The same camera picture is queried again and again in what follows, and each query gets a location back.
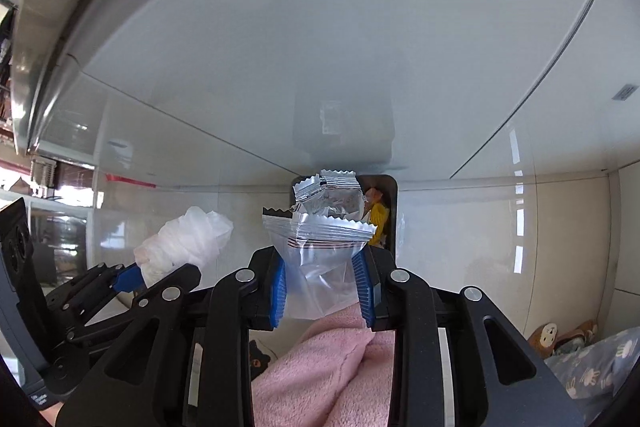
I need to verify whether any grey rabbit print cloth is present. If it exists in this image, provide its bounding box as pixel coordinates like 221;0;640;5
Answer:
544;327;640;426

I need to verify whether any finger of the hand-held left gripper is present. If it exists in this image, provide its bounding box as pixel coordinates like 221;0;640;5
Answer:
45;262;147;344
67;293;157;352

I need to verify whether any yellow snack wrapper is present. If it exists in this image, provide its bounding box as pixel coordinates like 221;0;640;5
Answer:
366;202;391;249

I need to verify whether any silver foil sachet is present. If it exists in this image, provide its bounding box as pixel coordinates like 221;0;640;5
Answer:
319;169;367;220
262;206;379;244
292;174;322;214

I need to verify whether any pink fleece clothing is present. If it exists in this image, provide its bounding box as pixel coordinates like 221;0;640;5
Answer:
250;302;401;427

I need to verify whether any clear zip bag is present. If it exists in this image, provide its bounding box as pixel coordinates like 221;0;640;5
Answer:
272;234;369;321

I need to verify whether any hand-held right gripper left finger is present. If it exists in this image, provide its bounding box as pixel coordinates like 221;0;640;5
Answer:
55;247;287;427

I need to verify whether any white slatted box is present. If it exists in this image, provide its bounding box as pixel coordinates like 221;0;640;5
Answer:
31;158;59;198

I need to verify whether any red tape strip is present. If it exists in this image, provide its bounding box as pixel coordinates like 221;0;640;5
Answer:
106;173;157;186

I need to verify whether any white translucent plastic bag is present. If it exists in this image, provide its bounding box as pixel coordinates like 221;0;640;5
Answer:
132;206;235;291

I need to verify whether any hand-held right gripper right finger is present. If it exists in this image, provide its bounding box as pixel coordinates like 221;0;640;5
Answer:
351;249;587;427

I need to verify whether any brown plush slipper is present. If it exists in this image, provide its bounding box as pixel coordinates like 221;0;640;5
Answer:
554;319;599;354
527;322;561;357

